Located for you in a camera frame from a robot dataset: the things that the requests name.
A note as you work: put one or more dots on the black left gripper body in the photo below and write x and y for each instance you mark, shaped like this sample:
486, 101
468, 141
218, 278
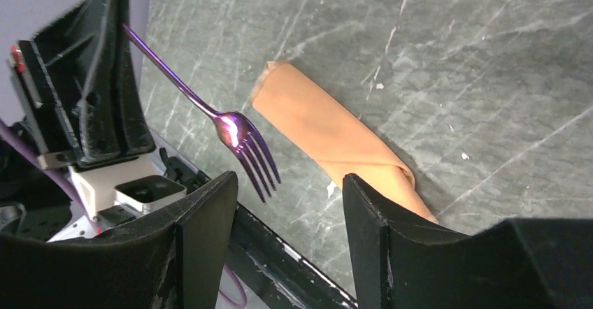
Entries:
85, 223

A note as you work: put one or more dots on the peach satin napkin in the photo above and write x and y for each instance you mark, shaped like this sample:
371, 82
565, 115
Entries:
332, 136

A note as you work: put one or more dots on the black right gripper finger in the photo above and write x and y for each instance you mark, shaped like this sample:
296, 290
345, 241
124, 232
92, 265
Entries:
402, 260
124, 133
171, 258
70, 67

